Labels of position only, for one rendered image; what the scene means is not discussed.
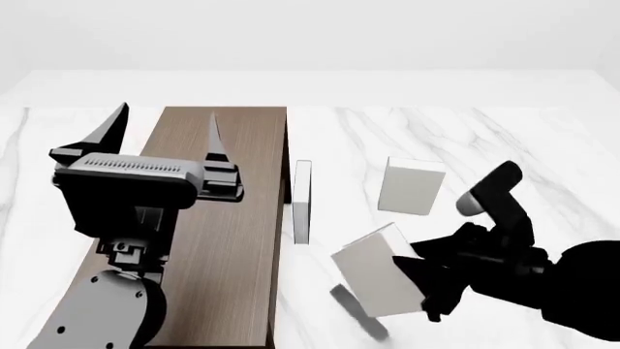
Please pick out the thick white book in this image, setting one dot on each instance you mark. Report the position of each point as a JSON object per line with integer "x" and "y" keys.
{"x": 411, "y": 189}

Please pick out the brown wooden cabinet shelf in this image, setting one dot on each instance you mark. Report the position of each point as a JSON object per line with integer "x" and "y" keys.
{"x": 232, "y": 254}

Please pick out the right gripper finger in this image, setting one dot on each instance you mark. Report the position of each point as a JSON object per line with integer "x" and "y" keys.
{"x": 455, "y": 243}
{"x": 426, "y": 274}

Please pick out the thin white upright book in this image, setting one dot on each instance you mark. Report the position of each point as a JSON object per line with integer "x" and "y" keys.
{"x": 302, "y": 203}

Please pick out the white book with grey cover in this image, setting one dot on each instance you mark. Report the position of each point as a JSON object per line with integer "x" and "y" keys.
{"x": 373, "y": 280}

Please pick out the grey vented left wrist camera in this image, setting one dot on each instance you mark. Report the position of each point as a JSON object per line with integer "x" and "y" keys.
{"x": 135, "y": 166}

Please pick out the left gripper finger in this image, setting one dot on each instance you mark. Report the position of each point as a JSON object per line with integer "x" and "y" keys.
{"x": 220, "y": 174}
{"x": 109, "y": 136}

